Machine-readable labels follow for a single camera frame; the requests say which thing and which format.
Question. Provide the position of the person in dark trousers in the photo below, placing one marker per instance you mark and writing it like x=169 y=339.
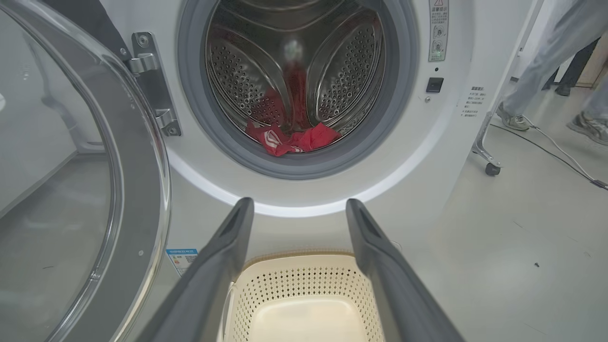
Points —
x=574 y=66

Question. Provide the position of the metal door hinge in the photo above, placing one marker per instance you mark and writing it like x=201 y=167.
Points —
x=152 y=80

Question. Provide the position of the black printed text label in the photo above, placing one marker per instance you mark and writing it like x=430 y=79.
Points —
x=471 y=102

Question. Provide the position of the black door latch socket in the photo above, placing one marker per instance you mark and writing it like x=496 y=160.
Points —
x=434 y=84

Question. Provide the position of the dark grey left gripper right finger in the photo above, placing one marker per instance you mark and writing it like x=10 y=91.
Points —
x=394 y=285

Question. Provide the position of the washing machine round door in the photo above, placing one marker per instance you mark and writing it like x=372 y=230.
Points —
x=142 y=190

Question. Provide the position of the person in blue jeans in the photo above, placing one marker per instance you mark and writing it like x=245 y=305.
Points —
x=546 y=61

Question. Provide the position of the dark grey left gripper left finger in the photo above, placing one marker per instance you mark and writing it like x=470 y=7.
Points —
x=209 y=285

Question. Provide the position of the white partition panel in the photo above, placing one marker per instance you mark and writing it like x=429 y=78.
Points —
x=528 y=28

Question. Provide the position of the blue energy label sticker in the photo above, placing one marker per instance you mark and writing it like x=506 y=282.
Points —
x=183 y=260

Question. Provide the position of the red and white garment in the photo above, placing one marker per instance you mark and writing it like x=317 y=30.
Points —
x=304 y=140

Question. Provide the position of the white washing machine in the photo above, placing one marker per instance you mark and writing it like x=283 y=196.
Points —
x=427 y=156

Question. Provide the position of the metal foot with caster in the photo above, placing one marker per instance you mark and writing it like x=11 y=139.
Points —
x=484 y=149

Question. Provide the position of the cream perforated laundry basket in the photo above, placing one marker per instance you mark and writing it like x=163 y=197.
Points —
x=304 y=304

